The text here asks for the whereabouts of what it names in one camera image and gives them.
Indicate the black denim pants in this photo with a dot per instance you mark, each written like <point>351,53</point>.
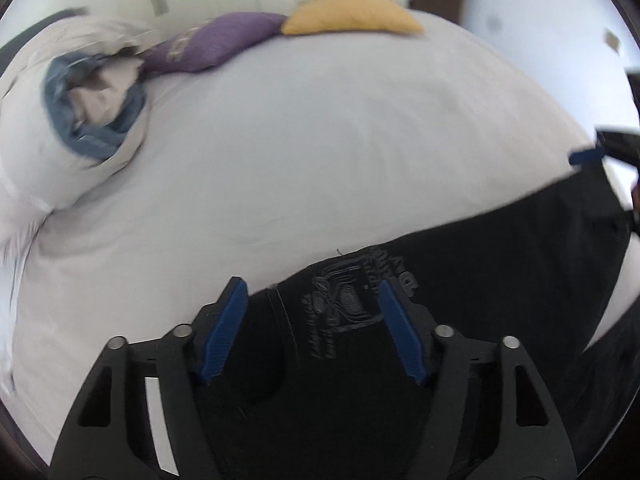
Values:
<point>314,386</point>

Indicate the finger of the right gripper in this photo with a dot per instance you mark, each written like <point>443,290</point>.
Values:
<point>586,157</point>

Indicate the wall switch plate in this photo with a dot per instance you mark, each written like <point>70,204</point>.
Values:
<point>611,40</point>

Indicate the purple cushion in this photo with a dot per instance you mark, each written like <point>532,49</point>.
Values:
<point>213,43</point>

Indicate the yellow cushion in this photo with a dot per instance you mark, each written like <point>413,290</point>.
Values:
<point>314,17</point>

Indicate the rolled white duvet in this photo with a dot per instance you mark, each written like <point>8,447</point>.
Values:
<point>73,108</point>

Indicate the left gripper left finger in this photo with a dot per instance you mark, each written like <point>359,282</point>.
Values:
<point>107,433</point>

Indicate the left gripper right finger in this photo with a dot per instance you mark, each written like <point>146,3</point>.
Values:
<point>532,442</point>

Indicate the white bed sheet mattress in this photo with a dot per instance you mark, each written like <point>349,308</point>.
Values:
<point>297,150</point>

